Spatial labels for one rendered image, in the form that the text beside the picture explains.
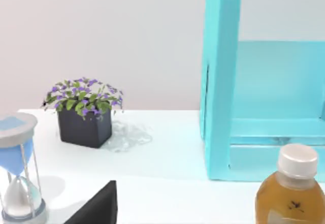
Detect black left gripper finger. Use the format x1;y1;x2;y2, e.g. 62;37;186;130
63;180;118;224

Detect purple flowers in black pot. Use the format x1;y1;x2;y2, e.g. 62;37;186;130
41;77;125;149

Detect blue sand hourglass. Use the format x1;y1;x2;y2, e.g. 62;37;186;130
0;112;49;224

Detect light blue rack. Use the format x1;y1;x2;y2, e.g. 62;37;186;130
200;0;325;183

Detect amber bottle with white cap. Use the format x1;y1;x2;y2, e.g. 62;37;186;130
254;143;325;224

